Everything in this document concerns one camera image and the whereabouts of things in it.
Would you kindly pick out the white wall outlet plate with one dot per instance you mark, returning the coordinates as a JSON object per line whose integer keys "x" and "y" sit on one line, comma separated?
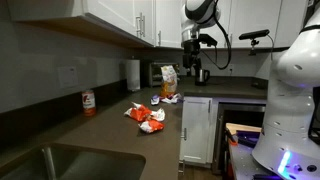
{"x": 67, "y": 76}

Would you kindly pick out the white upper corner cabinet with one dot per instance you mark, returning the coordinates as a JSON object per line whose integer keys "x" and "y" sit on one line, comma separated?
{"x": 110, "y": 13}

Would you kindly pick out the silver toaster oven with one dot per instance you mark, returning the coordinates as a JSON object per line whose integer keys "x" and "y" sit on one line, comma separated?
{"x": 155, "y": 74}

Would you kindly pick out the red cylindrical canister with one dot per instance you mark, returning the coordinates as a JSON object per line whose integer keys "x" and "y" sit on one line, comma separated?
{"x": 89, "y": 103}

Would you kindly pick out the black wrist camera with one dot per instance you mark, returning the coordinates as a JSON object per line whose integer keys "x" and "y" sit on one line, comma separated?
{"x": 208, "y": 39}

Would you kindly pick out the white lower cabinet door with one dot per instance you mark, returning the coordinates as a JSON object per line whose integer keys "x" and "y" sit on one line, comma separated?
{"x": 196, "y": 130}

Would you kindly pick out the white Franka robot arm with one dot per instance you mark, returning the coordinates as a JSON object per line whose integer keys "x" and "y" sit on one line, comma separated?
{"x": 290, "y": 100}

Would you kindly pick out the wooden board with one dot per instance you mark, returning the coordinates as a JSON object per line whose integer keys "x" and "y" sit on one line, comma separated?
{"x": 243, "y": 127}

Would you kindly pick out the black electric kettle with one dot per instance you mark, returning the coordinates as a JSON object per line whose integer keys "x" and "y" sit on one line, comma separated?
{"x": 201, "y": 76}

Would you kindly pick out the purple white snack bag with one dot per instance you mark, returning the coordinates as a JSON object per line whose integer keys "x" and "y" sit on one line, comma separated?
{"x": 172, "y": 99}

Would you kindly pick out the white crumpled wrapper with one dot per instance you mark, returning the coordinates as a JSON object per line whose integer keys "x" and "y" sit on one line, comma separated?
{"x": 155, "y": 99}

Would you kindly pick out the white upper cabinet row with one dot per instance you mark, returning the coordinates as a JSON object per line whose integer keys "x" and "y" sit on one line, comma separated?
{"x": 253, "y": 16}

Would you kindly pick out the white paper towel roll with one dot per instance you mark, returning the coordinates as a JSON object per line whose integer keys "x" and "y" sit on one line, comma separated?
{"x": 133, "y": 75}

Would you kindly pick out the yellow white chips bag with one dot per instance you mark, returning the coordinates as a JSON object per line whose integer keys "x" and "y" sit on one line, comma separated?
{"x": 169, "y": 81}

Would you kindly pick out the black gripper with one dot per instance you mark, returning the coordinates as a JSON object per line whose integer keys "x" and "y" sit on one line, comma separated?
{"x": 191, "y": 50}

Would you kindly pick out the steel kitchen sink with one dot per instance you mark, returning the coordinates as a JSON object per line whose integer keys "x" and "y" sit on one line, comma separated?
{"x": 83, "y": 163}

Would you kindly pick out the large orange crumpled snack bag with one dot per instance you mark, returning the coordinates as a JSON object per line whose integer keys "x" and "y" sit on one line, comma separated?
{"x": 141, "y": 113}

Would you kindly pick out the black camera on stand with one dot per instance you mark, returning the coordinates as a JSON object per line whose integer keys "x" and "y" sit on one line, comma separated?
{"x": 254, "y": 34}

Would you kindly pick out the small orange crumpled snack bag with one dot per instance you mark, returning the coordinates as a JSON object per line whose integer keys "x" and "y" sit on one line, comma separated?
{"x": 151, "y": 126}

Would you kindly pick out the dark stainless dishwasher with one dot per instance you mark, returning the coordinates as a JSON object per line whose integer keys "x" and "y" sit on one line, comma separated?
{"x": 240, "y": 115}

